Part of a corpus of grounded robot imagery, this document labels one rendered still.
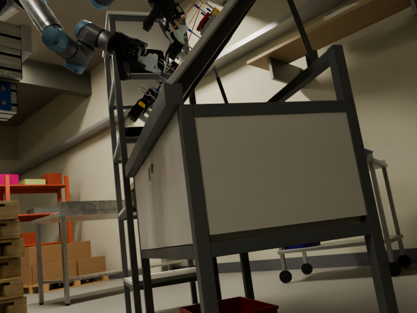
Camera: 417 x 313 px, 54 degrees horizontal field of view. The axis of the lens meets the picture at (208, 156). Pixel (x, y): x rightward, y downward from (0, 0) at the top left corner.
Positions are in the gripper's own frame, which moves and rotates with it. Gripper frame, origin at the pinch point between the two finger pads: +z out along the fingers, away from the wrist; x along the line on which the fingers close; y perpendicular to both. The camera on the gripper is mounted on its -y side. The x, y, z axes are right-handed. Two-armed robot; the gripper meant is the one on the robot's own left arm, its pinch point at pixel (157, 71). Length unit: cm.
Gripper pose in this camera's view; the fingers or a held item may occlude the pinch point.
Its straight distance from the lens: 152.5
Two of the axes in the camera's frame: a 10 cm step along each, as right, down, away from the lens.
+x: 3.3, -2.1, 9.2
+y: 3.7, -8.7, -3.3
